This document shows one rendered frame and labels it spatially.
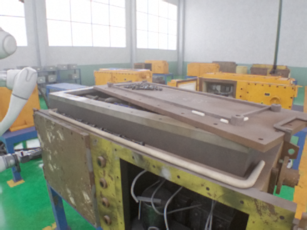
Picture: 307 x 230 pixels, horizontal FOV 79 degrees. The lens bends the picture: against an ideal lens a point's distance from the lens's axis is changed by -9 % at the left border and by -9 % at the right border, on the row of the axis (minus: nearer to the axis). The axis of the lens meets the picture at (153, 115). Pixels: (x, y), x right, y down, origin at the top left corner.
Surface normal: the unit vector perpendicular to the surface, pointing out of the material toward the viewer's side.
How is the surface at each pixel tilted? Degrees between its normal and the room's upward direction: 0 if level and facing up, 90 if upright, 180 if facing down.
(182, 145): 90
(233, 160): 90
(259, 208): 90
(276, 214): 90
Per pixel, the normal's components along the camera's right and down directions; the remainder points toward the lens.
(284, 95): -0.63, 0.22
